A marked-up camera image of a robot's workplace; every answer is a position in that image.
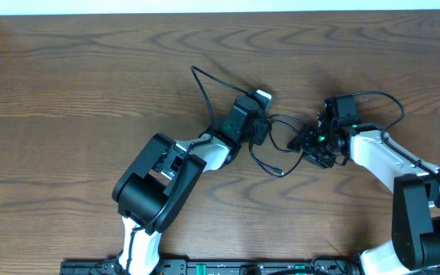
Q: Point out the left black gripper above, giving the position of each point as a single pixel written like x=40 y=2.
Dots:
x=262 y=132

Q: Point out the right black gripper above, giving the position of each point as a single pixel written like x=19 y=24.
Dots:
x=302 y=143

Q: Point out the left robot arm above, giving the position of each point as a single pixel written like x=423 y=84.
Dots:
x=155 y=187

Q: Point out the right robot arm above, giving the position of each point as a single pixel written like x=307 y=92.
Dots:
x=414 y=247

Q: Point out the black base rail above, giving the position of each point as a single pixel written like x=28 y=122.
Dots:
x=210 y=267

